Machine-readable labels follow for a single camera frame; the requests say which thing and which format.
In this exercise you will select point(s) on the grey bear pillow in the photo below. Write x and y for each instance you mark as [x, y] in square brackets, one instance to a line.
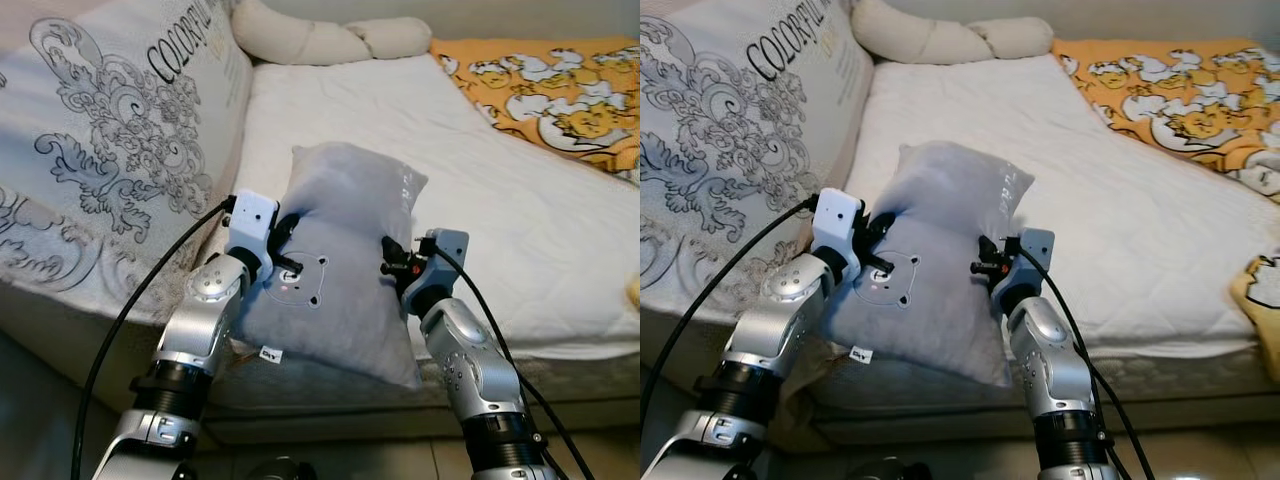
[340, 310]
[940, 310]

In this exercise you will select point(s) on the yellow egg cartoon blanket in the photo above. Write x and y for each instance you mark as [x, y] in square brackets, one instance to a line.
[540, 90]
[1160, 90]

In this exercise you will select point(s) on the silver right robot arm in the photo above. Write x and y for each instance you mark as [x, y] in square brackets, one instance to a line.
[1050, 370]
[470, 370]

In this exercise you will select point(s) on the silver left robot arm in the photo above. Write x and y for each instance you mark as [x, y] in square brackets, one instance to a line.
[770, 320]
[195, 320]

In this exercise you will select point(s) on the white quilted mattress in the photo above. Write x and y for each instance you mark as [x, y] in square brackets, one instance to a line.
[1100, 200]
[500, 200]

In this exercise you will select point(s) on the beige bolster cushion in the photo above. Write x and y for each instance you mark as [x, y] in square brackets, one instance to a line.
[300, 40]
[920, 40]

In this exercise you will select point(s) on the grey left robot leg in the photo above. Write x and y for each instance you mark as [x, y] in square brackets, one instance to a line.
[885, 470]
[280, 470]

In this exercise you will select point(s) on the grey quilted bed base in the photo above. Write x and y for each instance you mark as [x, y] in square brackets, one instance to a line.
[580, 385]
[1180, 385]

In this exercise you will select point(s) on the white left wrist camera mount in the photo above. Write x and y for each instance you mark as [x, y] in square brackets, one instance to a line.
[838, 215]
[250, 220]

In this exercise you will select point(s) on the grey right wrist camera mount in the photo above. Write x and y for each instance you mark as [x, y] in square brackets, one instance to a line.
[1035, 252]
[445, 255]

